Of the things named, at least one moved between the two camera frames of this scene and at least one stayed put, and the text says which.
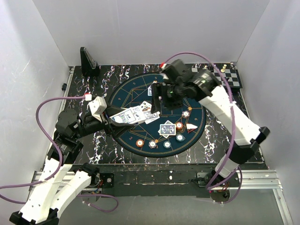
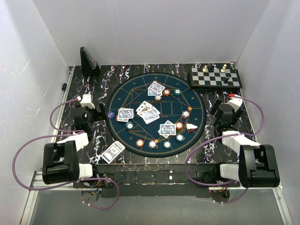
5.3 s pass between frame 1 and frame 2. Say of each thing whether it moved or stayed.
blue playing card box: moved
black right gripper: moved
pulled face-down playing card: stayed
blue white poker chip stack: stayed
